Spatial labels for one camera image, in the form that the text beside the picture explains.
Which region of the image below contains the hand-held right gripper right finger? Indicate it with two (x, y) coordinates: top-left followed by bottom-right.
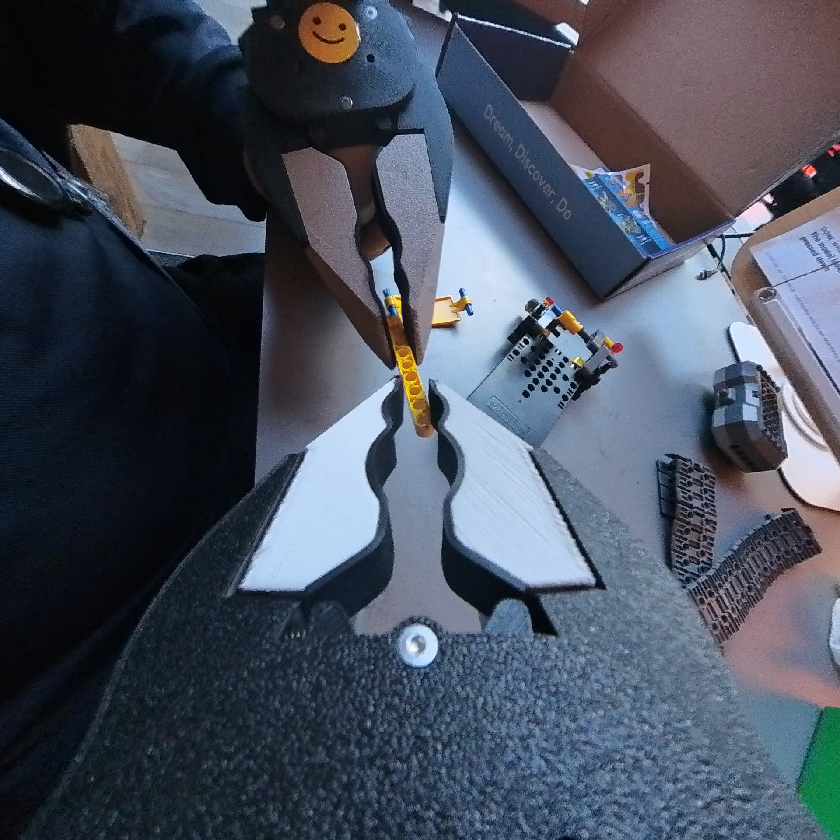
(427, 382), (606, 592)

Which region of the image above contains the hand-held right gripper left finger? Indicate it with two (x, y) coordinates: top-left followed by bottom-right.
(241, 378), (404, 595)

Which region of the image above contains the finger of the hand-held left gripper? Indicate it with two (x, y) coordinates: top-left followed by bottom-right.
(283, 150), (398, 368)
(373, 131), (450, 365)

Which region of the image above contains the yellow scoop piece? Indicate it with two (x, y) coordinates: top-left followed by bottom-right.
(430, 287), (476, 327)

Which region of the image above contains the yellow perforated beam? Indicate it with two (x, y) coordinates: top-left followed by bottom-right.
(382, 287), (437, 439)

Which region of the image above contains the green storage bin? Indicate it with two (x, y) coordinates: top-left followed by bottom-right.
(796, 707), (840, 829)

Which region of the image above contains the person's left forearm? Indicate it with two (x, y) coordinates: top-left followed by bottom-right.
(0, 0), (270, 221)

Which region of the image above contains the grey desk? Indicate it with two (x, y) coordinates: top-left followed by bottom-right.
(255, 121), (840, 782)

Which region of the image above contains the person's left hand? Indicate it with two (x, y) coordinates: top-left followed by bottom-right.
(331, 146), (391, 258)

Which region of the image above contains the dark blue cardboard box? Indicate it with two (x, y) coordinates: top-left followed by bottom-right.
(435, 0), (840, 301)

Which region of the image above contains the black perforated brick model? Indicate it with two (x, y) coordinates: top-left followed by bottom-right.
(467, 297), (624, 447)

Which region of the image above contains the grey tread track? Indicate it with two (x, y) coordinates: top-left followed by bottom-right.
(656, 454), (718, 586)
(686, 508), (823, 645)

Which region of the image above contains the colourful instruction booklet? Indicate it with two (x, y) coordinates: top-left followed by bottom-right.
(576, 163), (675, 258)

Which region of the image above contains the person's dark clothed body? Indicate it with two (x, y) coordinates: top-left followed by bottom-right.
(0, 118), (263, 840)

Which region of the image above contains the wooden panel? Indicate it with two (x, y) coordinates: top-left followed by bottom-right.
(69, 125), (147, 240)

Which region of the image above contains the wooden display board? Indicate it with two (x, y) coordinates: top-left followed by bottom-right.
(730, 206), (840, 421)

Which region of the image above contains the printed instruction sheet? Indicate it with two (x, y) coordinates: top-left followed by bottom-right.
(751, 220), (840, 368)

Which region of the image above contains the black drawstring with toggle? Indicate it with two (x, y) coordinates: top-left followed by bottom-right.
(0, 147), (93, 212)

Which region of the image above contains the black cable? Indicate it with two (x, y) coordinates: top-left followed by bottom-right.
(699, 235), (731, 281)

